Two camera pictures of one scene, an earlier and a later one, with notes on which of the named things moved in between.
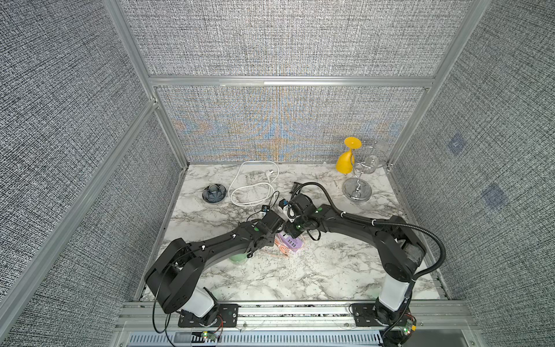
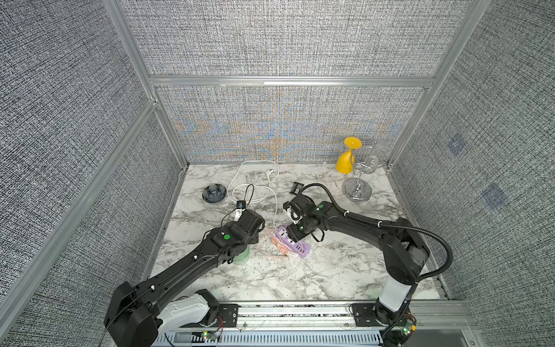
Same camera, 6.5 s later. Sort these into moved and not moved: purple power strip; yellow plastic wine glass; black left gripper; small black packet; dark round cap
Moved: black left gripper; purple power strip
Not moved: small black packet; dark round cap; yellow plastic wine glass
